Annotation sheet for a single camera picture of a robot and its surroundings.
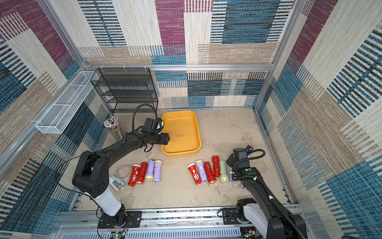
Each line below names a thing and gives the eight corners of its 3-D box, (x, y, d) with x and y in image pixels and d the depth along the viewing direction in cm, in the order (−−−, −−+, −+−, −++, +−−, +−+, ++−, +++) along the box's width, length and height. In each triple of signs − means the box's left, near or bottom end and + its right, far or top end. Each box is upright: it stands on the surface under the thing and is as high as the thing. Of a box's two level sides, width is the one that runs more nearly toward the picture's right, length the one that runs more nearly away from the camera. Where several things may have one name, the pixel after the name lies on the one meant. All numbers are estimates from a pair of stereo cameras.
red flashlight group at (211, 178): (209, 184, 85) (210, 182, 83) (202, 164, 93) (202, 162, 91) (215, 182, 86) (216, 180, 84) (208, 163, 94) (208, 160, 91)
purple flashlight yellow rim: (145, 181, 87) (144, 179, 85) (149, 160, 95) (148, 158, 93) (152, 180, 87) (151, 179, 85) (156, 160, 95) (155, 158, 93)
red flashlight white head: (129, 186, 85) (127, 184, 82) (134, 166, 93) (132, 164, 90) (135, 186, 85) (134, 184, 82) (140, 166, 93) (139, 164, 90)
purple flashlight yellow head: (152, 182, 86) (151, 180, 84) (156, 162, 94) (155, 160, 92) (159, 182, 86) (158, 180, 84) (162, 162, 94) (161, 160, 92)
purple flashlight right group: (201, 182, 86) (201, 180, 84) (195, 162, 94) (195, 160, 91) (208, 180, 87) (208, 178, 84) (202, 161, 94) (202, 159, 92)
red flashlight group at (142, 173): (137, 183, 86) (135, 182, 84) (143, 163, 94) (141, 161, 91) (143, 184, 86) (142, 182, 84) (148, 164, 94) (147, 162, 91)
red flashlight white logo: (196, 185, 85) (196, 183, 82) (187, 167, 92) (187, 164, 89) (202, 182, 86) (203, 180, 83) (193, 164, 93) (193, 162, 90)
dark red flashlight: (213, 177, 88) (214, 175, 86) (211, 158, 96) (212, 156, 94) (220, 177, 88) (221, 175, 86) (218, 158, 96) (219, 156, 94)
